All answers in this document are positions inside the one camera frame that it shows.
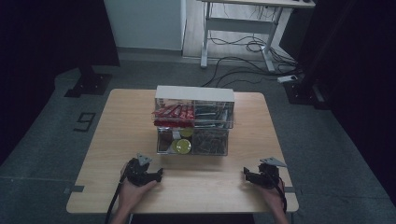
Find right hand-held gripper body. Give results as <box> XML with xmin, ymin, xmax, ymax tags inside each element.
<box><xmin>250</xmin><ymin>156</ymin><xmax>288</xmax><ymax>189</ymax></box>

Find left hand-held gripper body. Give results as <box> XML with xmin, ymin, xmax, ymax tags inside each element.
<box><xmin>125</xmin><ymin>152</ymin><xmax>157</xmax><ymax>188</ymax></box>

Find person's right hand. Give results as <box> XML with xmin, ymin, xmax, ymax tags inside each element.
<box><xmin>255</xmin><ymin>179</ymin><xmax>288</xmax><ymax>217</ymax></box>

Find brown packet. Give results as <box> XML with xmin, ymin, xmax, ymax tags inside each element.
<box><xmin>158</xmin><ymin>130</ymin><xmax>174</xmax><ymax>151</ymax></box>

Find large yellow-green round lid container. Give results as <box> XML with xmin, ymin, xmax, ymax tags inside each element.
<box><xmin>174</xmin><ymin>138</ymin><xmax>192</xmax><ymax>155</ymax></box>

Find small yellow-green round lid container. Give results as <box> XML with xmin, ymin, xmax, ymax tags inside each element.
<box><xmin>179</xmin><ymin>127</ymin><xmax>194</xmax><ymax>139</ymax></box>

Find pile of brown sachets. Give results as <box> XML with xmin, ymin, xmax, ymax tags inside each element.
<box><xmin>192</xmin><ymin>129</ymin><xmax>229</xmax><ymax>155</ymax></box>

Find stack of red packets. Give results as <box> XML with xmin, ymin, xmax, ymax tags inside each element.
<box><xmin>151</xmin><ymin>104</ymin><xmax>196</xmax><ymax>128</ymax></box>

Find stack of dark packets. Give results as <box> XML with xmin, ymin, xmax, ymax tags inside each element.
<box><xmin>194</xmin><ymin>105</ymin><xmax>233</xmax><ymax>129</ymax></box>

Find clear drawer organizer white top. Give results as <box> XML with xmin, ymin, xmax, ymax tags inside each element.
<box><xmin>152</xmin><ymin>85</ymin><xmax>235</xmax><ymax>157</ymax></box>

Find black stand base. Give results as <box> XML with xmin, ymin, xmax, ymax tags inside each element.
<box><xmin>64</xmin><ymin>64</ymin><xmax>113</xmax><ymax>99</ymax></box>
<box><xmin>282</xmin><ymin>77</ymin><xmax>332</xmax><ymax>110</ymax></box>

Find white power strip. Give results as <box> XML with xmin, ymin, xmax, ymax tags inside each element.
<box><xmin>276</xmin><ymin>74</ymin><xmax>299</xmax><ymax>84</ymax></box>

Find dark curtain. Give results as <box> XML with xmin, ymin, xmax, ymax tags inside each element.
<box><xmin>281</xmin><ymin>0</ymin><xmax>396</xmax><ymax>198</ymax></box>
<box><xmin>0</xmin><ymin>0</ymin><xmax>121</xmax><ymax>166</ymax></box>

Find white cabinet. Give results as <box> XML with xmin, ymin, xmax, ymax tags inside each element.
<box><xmin>103</xmin><ymin>0</ymin><xmax>188</xmax><ymax>51</ymax></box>

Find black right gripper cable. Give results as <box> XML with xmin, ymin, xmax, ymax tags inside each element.
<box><xmin>270</xmin><ymin>170</ymin><xmax>288</xmax><ymax>215</ymax></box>

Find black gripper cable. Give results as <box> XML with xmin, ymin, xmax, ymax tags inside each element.
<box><xmin>104</xmin><ymin>169</ymin><xmax>129</xmax><ymax>224</ymax></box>
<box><xmin>270</xmin><ymin>170</ymin><xmax>288</xmax><ymax>215</ymax></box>

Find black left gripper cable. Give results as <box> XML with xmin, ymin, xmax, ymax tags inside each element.
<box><xmin>104</xmin><ymin>169</ymin><xmax>129</xmax><ymax>224</ymax></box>

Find black floor cables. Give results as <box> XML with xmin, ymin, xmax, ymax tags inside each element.
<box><xmin>201</xmin><ymin>32</ymin><xmax>304</xmax><ymax>89</ymax></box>

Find white desk frame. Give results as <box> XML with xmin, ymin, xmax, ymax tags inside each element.
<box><xmin>196</xmin><ymin>0</ymin><xmax>317</xmax><ymax>74</ymax></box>

